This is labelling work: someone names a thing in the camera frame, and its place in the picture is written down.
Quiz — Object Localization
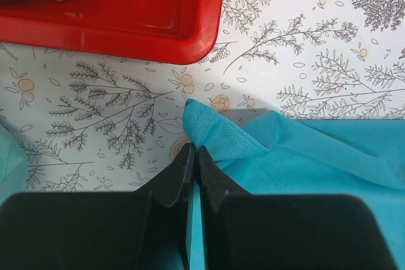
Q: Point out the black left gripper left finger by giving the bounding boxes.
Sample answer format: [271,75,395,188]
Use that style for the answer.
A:
[1,144,196,269]

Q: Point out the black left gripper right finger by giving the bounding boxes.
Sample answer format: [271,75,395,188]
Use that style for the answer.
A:
[198,147,397,269]

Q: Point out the teal blue t shirt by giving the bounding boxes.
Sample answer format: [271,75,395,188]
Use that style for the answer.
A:
[183,99,404,269]

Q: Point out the mint green t shirt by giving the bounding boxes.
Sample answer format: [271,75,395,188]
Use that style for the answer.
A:
[0,126,28,205]

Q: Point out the floral patterned table mat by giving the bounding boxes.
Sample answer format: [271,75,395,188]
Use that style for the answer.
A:
[1,0,404,192]

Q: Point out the red plastic tray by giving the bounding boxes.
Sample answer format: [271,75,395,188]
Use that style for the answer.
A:
[1,0,222,64]

